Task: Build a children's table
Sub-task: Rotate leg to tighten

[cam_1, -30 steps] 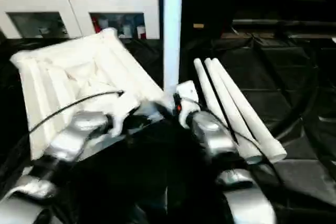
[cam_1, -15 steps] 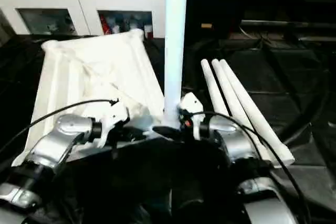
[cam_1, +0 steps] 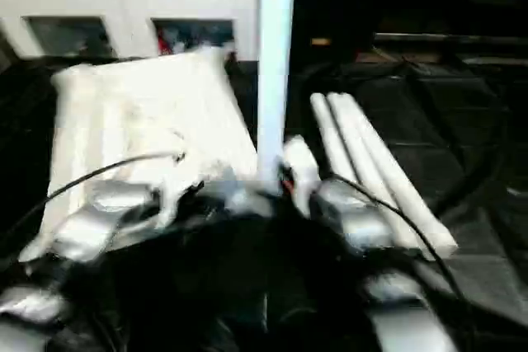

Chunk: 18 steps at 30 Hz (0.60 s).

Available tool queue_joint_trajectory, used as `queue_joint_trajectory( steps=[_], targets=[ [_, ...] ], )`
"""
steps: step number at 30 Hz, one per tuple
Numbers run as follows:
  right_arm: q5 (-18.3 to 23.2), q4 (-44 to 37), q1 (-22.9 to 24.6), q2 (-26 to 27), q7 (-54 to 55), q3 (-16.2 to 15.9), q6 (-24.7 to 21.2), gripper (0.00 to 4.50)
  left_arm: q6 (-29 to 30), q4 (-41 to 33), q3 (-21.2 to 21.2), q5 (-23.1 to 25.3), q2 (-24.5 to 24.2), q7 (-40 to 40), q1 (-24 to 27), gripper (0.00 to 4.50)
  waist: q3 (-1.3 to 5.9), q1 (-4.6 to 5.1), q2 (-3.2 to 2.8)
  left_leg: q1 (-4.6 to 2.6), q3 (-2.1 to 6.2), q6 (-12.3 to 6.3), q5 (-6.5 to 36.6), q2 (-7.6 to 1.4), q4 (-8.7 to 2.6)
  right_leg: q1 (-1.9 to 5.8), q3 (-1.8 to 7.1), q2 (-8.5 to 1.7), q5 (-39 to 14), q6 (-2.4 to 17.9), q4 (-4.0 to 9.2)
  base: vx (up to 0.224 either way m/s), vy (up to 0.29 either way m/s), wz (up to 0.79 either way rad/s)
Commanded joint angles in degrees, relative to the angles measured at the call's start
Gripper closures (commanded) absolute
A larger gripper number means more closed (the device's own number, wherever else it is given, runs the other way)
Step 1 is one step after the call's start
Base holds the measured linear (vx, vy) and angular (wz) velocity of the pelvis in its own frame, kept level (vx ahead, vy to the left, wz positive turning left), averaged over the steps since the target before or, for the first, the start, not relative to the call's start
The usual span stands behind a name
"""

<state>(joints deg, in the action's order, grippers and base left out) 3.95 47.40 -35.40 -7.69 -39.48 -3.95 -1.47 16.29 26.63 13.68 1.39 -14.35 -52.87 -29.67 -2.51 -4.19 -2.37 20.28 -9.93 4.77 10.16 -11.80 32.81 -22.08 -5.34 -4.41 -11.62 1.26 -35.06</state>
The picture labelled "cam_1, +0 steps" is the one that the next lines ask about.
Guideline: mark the black case with label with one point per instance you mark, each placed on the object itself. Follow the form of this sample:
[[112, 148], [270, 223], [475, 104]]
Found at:
[[330, 6]]

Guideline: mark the white glass-door cabinet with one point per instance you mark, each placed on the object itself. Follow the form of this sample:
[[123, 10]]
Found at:
[[123, 1]]

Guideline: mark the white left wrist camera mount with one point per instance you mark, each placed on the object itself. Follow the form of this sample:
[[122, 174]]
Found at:
[[177, 191]]

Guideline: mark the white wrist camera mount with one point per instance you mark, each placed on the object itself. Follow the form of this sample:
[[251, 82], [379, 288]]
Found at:
[[303, 162], [177, 191]]

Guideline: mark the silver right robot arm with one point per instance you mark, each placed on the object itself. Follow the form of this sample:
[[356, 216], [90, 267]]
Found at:
[[354, 216]]

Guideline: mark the black plastic mat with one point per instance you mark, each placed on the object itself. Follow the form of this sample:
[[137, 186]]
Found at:
[[453, 142]]

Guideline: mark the white plastic table top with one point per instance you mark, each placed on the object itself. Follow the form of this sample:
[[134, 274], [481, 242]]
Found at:
[[144, 113]]

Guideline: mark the white plastic table leg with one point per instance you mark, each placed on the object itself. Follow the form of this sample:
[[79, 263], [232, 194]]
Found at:
[[274, 59], [359, 150], [330, 129], [387, 162]]

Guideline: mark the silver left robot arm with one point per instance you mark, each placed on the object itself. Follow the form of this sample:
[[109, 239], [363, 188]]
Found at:
[[82, 228]]

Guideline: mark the black television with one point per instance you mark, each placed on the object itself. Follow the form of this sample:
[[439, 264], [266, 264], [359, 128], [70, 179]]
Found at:
[[453, 36]]

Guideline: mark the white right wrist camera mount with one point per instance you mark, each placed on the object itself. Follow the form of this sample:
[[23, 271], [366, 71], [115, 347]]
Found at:
[[303, 162]]

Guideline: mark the red white bottle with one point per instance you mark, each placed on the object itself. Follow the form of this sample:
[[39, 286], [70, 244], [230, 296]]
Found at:
[[163, 43]]

